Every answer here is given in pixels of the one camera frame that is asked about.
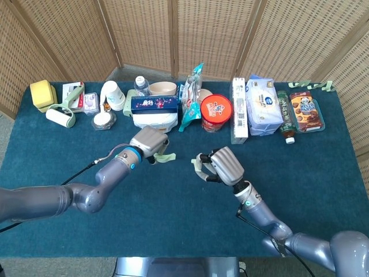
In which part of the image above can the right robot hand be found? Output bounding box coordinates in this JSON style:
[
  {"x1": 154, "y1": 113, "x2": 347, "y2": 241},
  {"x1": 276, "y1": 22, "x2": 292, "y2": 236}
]
[{"x1": 191, "y1": 146, "x2": 245, "y2": 187}]

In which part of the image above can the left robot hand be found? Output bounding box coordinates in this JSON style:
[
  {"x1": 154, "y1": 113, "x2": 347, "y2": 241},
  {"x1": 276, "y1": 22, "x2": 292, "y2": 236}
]
[{"x1": 129, "y1": 125, "x2": 171, "y2": 165}]

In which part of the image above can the green sticky note pad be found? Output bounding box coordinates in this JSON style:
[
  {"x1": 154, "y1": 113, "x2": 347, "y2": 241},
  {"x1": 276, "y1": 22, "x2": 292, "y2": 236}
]
[{"x1": 153, "y1": 152, "x2": 176, "y2": 163}]

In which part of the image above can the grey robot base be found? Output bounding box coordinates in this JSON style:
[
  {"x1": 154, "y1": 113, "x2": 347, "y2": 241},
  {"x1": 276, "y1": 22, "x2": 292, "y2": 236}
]
[{"x1": 114, "y1": 256, "x2": 242, "y2": 277}]

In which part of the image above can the white plastic tub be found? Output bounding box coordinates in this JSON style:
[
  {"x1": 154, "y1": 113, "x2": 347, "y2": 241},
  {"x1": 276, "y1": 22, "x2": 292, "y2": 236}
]
[{"x1": 133, "y1": 112, "x2": 179, "y2": 134}]

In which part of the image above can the navy blue long box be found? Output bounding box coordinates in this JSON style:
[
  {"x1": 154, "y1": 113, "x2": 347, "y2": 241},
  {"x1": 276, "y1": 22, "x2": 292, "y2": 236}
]
[{"x1": 130, "y1": 95, "x2": 179, "y2": 115}]

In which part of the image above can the pale green plastic stand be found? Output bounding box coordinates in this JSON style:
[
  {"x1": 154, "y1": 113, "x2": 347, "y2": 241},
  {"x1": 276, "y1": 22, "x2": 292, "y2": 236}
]
[{"x1": 122, "y1": 89, "x2": 138, "y2": 118}]

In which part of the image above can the teal clear product bag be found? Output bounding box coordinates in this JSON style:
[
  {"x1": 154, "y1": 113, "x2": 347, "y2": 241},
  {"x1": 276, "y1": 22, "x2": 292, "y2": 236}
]
[{"x1": 178, "y1": 62, "x2": 204, "y2": 133}]

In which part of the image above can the clear water bottle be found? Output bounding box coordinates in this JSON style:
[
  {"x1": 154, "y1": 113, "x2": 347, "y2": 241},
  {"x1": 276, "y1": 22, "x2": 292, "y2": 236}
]
[{"x1": 133, "y1": 76, "x2": 150, "y2": 98}]

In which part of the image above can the beige bowl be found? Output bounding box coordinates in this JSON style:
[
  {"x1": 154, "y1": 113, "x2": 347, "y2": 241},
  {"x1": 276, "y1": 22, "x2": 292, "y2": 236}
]
[{"x1": 148, "y1": 81, "x2": 177, "y2": 97}]

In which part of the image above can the white long carton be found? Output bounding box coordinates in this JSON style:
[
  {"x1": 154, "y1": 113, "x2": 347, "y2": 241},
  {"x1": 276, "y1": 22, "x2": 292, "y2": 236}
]
[{"x1": 229, "y1": 76, "x2": 249, "y2": 145}]

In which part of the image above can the white paper cup stack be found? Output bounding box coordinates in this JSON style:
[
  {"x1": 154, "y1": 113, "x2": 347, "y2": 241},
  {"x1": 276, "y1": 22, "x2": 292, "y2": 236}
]
[{"x1": 100, "y1": 80, "x2": 127, "y2": 111}]

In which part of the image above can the red instant noodle cup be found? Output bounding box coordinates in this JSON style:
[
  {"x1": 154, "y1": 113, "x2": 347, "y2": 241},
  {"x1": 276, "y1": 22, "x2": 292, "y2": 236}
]
[{"x1": 200, "y1": 94, "x2": 234, "y2": 133}]

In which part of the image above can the clear purple small box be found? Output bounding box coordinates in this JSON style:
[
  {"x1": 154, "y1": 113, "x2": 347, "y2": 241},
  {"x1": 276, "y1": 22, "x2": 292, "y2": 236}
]
[{"x1": 83, "y1": 92, "x2": 101, "y2": 116}]

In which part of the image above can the white blue tissue pack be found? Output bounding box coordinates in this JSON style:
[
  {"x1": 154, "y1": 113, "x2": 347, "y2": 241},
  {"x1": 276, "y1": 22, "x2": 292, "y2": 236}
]
[{"x1": 245, "y1": 74, "x2": 284, "y2": 137}]

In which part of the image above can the tan round container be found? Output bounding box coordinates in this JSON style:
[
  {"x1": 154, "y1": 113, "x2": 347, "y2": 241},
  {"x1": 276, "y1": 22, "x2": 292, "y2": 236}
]
[{"x1": 198, "y1": 88, "x2": 216, "y2": 102}]

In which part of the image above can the teal table cloth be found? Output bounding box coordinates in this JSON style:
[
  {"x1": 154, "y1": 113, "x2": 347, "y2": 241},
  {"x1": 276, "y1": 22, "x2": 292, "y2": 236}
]
[{"x1": 0, "y1": 81, "x2": 369, "y2": 259}]

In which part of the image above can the green label tea bottle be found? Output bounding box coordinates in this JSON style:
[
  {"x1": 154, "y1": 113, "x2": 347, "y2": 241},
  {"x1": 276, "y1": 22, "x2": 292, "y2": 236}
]
[{"x1": 276, "y1": 90, "x2": 298, "y2": 145}]

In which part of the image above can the green white lint roller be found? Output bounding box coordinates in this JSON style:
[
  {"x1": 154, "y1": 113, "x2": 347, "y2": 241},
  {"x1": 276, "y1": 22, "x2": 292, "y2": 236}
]
[{"x1": 45, "y1": 86, "x2": 86, "y2": 129}]

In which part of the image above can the red white small carton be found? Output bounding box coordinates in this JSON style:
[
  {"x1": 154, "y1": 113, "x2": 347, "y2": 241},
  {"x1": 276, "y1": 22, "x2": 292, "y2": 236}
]
[{"x1": 62, "y1": 81, "x2": 86, "y2": 113}]

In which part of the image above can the Hello Panda cookie pack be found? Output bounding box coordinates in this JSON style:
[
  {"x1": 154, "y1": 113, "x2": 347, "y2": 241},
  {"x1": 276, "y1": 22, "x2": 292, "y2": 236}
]
[{"x1": 289, "y1": 91, "x2": 326, "y2": 134}]

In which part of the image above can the yellow sponge block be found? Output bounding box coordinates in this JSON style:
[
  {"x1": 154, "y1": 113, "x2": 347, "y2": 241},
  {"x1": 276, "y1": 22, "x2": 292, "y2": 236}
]
[{"x1": 29, "y1": 80, "x2": 58, "y2": 113}]

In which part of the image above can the pale green hook rack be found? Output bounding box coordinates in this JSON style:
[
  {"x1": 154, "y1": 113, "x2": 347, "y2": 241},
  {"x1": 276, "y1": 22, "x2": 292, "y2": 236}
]
[{"x1": 288, "y1": 80, "x2": 337, "y2": 93}]

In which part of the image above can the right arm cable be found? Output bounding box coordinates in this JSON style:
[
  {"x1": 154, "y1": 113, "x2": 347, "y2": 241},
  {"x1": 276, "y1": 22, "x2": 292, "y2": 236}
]
[{"x1": 235, "y1": 199, "x2": 315, "y2": 277}]

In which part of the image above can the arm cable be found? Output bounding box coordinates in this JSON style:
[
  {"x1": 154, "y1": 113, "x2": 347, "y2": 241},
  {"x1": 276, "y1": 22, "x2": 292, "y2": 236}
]
[
  {"x1": 235, "y1": 199, "x2": 315, "y2": 277},
  {"x1": 0, "y1": 144, "x2": 127, "y2": 233}
]

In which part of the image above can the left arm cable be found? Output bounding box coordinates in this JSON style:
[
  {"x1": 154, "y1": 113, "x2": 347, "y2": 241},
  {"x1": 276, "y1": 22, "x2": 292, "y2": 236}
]
[{"x1": 0, "y1": 144, "x2": 127, "y2": 233}]

